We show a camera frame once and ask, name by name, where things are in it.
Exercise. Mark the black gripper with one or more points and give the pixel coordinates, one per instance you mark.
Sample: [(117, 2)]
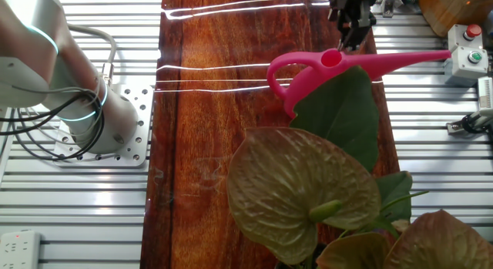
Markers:
[(352, 9)]

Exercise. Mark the pink plastic watering can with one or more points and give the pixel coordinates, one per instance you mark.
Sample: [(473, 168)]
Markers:
[(308, 88)]

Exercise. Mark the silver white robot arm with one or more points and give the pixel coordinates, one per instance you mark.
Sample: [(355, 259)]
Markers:
[(38, 41)]

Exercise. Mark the potted green leafy plant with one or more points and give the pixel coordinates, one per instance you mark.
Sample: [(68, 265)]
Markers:
[(300, 184)]

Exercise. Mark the grey box with red button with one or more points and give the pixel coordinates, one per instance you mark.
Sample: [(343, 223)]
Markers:
[(458, 39)]

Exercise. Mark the glossy wood grain board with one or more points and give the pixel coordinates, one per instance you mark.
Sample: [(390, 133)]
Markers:
[(215, 126)]

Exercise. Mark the white power strip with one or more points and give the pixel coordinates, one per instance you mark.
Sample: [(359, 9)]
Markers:
[(19, 249)]

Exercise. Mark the aluminium camera mount bar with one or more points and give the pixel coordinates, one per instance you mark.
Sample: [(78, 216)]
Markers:
[(456, 126)]

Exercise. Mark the silver ribbed depth camera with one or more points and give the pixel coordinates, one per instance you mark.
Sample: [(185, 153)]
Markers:
[(486, 93)]

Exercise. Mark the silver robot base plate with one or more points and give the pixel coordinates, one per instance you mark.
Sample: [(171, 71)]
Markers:
[(136, 122)]

